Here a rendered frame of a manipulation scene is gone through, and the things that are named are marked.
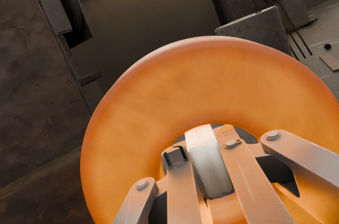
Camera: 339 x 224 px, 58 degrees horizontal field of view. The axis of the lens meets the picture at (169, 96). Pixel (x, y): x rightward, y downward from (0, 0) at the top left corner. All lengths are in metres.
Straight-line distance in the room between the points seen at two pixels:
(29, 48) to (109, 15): 6.69
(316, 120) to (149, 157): 0.09
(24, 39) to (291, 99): 0.45
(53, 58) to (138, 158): 0.40
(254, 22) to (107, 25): 4.90
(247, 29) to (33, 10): 2.23
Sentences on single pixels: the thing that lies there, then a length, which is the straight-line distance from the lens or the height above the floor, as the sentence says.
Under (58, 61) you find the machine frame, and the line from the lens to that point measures 0.55.
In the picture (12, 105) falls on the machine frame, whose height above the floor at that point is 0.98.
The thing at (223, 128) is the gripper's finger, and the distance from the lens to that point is 0.18.
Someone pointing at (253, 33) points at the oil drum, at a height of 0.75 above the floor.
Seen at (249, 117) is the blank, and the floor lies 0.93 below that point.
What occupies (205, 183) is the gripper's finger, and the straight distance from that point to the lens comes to 0.16.
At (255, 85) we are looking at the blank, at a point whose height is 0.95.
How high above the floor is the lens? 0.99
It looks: 11 degrees down
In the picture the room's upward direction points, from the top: 22 degrees counter-clockwise
